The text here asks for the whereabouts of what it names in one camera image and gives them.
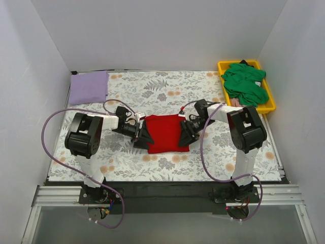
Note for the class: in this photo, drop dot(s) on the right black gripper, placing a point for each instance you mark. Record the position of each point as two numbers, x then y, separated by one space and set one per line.
188 130

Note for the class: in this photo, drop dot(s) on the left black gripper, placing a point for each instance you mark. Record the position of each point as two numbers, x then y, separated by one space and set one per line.
139 133

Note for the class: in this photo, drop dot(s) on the red t shirt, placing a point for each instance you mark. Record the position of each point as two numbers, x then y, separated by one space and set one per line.
165 130

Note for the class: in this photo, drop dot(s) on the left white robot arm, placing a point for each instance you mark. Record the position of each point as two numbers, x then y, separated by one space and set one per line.
84 135

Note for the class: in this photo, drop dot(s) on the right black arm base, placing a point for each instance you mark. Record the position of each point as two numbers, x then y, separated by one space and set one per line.
228 195

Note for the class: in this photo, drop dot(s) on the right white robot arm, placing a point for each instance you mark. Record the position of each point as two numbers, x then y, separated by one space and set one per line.
247 133

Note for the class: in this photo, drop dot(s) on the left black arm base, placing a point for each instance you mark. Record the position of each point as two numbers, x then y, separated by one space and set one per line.
90 195

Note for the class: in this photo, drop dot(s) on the floral patterned table mat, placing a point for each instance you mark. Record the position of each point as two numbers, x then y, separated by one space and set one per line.
163 93

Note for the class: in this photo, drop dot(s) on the pink garment in bin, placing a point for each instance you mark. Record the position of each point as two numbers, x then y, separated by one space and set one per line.
236 103

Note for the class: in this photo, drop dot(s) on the folded lavender t shirt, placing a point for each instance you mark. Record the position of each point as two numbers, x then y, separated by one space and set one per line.
88 88

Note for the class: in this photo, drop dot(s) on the green t shirt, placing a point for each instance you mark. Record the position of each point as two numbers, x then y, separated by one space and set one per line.
244 82

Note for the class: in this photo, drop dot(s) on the black garment in bin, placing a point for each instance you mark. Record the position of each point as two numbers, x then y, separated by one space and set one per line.
244 62

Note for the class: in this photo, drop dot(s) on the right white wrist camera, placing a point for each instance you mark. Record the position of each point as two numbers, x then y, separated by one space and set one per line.
182 114

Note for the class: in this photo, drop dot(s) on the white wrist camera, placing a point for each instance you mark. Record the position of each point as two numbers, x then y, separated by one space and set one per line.
139 117
182 114

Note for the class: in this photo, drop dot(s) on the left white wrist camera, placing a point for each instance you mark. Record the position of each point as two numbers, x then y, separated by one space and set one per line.
139 117

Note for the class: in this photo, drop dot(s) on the black table front rail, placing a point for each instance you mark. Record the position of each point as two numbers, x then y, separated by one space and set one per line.
150 197

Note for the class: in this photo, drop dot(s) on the aluminium frame rail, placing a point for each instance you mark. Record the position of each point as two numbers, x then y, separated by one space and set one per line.
81 224

